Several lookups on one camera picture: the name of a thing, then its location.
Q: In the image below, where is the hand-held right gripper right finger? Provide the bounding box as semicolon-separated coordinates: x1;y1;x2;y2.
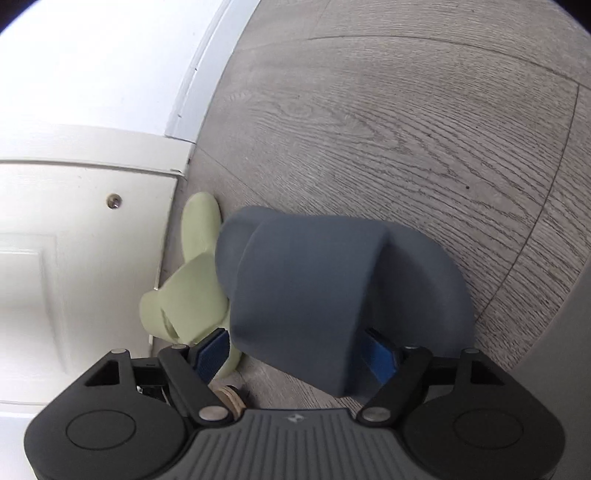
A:
355;327;511;425

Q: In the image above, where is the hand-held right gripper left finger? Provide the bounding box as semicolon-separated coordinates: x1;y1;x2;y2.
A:
83;329;234;425

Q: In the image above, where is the white door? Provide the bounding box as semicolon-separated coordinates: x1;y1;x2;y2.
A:
0;159;180;444

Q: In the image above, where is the pale green foam slide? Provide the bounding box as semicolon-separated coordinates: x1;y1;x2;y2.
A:
140;191;242;381

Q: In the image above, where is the grey foam slide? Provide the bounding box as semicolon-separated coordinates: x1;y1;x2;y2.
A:
215;205;474;400

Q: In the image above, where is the white baseboard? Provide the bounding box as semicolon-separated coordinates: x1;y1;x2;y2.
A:
164;0;259;141

